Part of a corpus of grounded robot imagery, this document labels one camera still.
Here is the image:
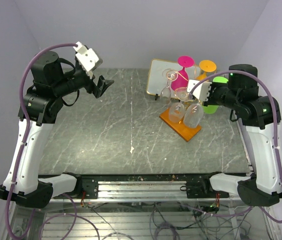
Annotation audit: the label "clear glass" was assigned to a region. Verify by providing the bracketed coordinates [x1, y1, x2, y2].
[160, 68, 178, 105]

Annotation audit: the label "clear glass flute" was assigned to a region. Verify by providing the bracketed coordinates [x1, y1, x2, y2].
[183, 101, 204, 129]
[169, 87, 193, 123]

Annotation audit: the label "pink plastic wine glass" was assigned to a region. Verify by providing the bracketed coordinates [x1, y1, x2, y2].
[171, 55, 195, 91]

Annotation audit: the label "clear glass front flute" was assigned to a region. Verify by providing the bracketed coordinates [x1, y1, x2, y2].
[183, 101, 204, 129]

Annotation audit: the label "orange plastic wine glass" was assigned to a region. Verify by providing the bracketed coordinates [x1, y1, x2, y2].
[196, 59, 217, 81]

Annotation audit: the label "green plastic wine glass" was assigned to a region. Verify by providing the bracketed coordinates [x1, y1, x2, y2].
[203, 76, 228, 115]

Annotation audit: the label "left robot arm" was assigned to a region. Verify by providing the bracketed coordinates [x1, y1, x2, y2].
[0, 48, 113, 209]

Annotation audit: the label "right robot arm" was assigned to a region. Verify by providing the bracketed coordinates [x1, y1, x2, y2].
[201, 64, 282, 207]

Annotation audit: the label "gold framed mirror tray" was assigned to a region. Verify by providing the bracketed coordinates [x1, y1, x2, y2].
[146, 59, 201, 97]

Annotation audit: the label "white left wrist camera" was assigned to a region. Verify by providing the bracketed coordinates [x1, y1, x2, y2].
[73, 41, 103, 78]

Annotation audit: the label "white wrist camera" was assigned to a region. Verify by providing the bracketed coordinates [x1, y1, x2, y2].
[187, 79, 212, 102]
[73, 41, 103, 78]

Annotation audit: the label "gold wire wine glass rack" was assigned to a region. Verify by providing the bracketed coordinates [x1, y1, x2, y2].
[159, 63, 206, 143]

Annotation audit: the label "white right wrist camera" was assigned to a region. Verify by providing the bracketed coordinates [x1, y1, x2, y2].
[187, 79, 212, 102]

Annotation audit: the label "aluminium rail frame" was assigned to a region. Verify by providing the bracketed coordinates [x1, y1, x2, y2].
[0, 180, 282, 240]

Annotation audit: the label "loose cables under table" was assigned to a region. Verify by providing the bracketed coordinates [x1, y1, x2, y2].
[80, 199, 256, 240]

